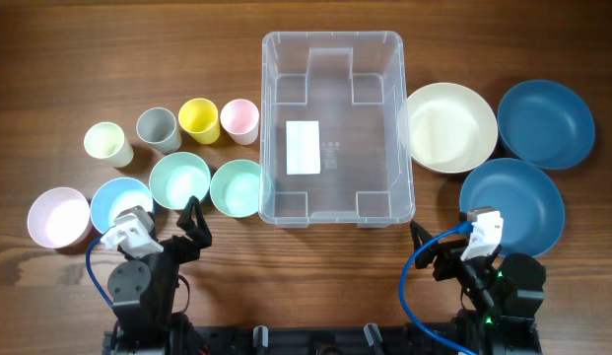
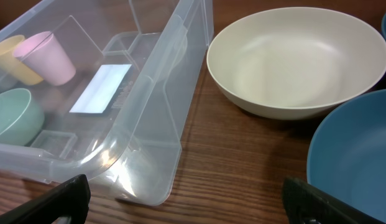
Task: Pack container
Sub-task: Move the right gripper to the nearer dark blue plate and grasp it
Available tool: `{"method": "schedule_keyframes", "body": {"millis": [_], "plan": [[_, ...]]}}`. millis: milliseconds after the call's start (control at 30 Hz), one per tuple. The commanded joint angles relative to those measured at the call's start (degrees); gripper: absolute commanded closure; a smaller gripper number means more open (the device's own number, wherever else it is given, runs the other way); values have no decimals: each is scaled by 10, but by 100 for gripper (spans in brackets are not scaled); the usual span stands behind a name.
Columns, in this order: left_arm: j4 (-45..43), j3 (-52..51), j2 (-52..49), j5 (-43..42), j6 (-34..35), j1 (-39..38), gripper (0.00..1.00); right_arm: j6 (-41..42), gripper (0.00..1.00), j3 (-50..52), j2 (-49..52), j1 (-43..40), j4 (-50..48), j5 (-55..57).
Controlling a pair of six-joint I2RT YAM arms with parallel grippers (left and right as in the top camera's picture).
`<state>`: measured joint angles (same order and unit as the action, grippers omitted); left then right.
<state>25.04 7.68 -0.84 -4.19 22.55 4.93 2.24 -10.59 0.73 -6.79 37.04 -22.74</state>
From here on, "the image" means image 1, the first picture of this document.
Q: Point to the pink small bowl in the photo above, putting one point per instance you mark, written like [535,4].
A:
[59,218]

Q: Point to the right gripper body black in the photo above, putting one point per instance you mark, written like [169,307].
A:
[451,252]

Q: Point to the pink cup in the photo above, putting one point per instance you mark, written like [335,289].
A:
[240,118]

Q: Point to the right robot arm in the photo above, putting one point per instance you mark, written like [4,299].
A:
[505,300]

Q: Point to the grey cup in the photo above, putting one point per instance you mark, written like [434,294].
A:
[157,127]

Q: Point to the light blue small bowl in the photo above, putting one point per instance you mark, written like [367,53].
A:
[116,196]

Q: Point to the clear plastic storage container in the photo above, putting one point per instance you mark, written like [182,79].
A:
[354,85]

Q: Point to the cream bowl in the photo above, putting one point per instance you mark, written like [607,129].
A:
[452,129]

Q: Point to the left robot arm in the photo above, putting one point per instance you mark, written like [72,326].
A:
[143,286]

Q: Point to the cream cup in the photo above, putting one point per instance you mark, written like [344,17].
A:
[107,142]

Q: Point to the dark blue bowl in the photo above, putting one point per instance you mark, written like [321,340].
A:
[546,124]
[530,203]

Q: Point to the yellow cup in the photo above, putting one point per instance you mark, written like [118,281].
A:
[200,119]

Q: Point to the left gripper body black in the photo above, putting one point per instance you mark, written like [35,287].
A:
[177,251]

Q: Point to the mint small bowl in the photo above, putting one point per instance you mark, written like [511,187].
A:
[234,188]
[178,176]

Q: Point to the white label in container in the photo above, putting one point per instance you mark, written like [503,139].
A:
[303,148]

